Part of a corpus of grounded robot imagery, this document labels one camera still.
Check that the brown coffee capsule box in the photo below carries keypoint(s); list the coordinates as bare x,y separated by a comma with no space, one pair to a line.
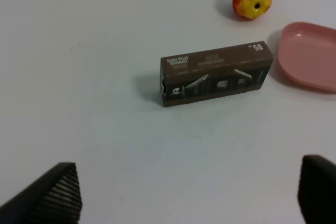
215,73

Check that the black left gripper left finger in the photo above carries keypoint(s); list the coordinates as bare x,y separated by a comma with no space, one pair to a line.
54,197

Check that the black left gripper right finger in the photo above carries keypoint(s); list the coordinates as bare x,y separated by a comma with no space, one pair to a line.
316,191

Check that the pink plastic plate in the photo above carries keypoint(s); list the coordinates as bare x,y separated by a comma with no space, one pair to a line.
306,55

